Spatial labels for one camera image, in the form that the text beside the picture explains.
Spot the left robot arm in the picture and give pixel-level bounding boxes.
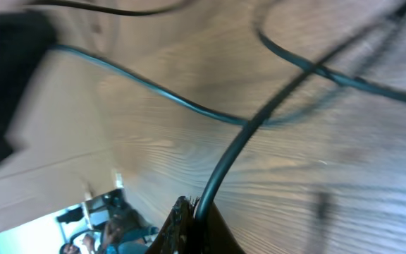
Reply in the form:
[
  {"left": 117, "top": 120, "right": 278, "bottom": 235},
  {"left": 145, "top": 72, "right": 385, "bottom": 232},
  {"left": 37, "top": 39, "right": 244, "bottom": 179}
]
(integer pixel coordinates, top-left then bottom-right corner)
[{"left": 0, "top": 11, "right": 57, "bottom": 163}]

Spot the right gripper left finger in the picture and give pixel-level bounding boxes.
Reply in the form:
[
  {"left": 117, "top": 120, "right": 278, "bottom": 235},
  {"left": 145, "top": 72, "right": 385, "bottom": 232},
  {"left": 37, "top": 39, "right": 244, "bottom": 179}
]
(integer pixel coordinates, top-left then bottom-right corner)
[{"left": 145, "top": 196, "right": 196, "bottom": 254}]

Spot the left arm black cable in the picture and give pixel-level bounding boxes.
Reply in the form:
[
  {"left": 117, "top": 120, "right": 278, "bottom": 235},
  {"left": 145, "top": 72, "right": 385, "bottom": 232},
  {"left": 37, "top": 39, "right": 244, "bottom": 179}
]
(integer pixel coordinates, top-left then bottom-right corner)
[{"left": 26, "top": 0, "right": 197, "bottom": 18}]

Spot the black usb cable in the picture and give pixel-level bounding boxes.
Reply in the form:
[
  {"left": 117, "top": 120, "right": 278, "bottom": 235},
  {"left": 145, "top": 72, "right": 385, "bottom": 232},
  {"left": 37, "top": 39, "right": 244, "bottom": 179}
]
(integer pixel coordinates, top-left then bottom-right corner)
[
  {"left": 51, "top": 30, "right": 406, "bottom": 127},
  {"left": 194, "top": 0, "right": 406, "bottom": 223}
]

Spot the person in background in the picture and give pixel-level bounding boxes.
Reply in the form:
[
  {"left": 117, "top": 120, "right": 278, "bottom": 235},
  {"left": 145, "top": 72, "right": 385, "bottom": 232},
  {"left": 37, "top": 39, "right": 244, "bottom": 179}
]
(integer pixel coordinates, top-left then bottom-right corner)
[{"left": 59, "top": 208, "right": 159, "bottom": 254}]

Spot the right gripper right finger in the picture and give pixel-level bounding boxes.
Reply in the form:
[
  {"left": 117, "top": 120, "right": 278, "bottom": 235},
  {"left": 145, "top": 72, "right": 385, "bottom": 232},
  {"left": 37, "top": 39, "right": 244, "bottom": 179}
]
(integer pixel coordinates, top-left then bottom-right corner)
[{"left": 202, "top": 203, "right": 245, "bottom": 254}]

